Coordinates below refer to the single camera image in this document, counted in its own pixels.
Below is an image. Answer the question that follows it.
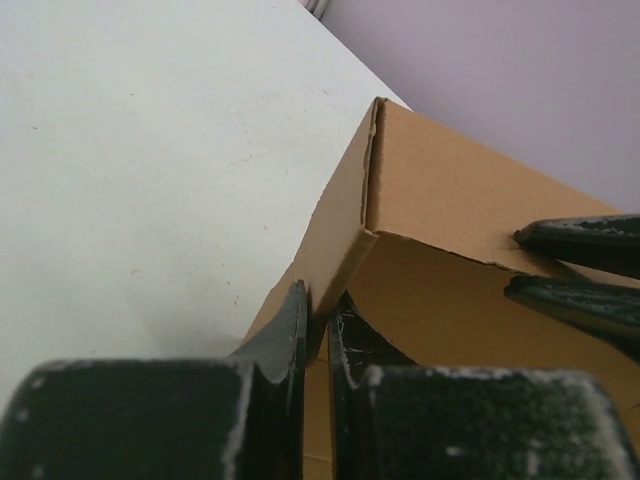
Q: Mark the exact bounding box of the left aluminium corner post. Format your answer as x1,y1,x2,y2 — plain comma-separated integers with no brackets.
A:
299,0,333,20

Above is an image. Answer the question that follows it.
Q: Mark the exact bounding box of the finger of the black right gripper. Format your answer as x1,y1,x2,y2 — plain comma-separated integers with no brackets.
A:
504,276,639,340
513,214,639,278

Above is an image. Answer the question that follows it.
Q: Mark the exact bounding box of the brown cardboard box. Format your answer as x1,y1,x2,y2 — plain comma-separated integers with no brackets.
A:
239,96,640,480

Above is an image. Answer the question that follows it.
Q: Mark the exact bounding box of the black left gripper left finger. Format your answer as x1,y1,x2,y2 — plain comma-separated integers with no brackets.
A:
1,282,308,479

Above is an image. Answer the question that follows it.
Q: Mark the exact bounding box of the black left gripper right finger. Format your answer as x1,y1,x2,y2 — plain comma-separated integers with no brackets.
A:
328,299,630,479

